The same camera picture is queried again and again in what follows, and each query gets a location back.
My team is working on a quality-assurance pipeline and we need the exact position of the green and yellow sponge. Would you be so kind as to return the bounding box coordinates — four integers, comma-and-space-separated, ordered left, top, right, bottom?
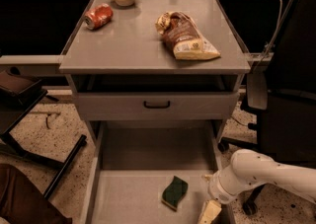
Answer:
162, 176, 189, 211

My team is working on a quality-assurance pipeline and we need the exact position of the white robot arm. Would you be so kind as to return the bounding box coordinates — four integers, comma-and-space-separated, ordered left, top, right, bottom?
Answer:
197, 149, 316, 224

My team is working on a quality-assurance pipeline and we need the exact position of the open middle drawer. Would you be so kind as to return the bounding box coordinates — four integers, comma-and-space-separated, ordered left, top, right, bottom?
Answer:
80, 121, 222, 224

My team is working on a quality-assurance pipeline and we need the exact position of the closed top drawer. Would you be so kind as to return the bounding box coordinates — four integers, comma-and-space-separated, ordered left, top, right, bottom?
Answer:
74, 93, 239, 120

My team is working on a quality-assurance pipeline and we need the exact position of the grey drawer cabinet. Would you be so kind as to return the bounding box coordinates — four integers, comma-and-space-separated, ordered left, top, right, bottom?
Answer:
58, 0, 252, 224

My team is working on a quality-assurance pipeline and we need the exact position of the black office chair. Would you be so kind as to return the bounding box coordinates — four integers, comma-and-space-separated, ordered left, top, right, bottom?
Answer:
218, 0, 316, 215

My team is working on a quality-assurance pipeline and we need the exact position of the brown chip bag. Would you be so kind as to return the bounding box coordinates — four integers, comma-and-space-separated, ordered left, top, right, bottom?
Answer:
155, 12, 220, 60

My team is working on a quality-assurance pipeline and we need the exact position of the brown object bottom left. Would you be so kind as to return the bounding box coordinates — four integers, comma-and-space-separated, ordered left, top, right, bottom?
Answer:
0, 164, 73, 224

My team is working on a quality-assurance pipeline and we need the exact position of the red soda can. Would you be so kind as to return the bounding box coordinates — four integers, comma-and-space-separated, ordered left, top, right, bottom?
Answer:
84, 3, 114, 30

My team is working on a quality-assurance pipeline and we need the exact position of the black drawer handle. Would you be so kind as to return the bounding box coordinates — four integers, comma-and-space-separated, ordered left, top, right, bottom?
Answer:
143, 101, 171, 110

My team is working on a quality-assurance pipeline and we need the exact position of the white power cable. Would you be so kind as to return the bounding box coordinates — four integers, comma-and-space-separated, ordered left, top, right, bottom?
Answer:
252, 0, 309, 71

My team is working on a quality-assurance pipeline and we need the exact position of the black stand frame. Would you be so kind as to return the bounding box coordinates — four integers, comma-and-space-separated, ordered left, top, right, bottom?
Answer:
0, 66, 88, 200

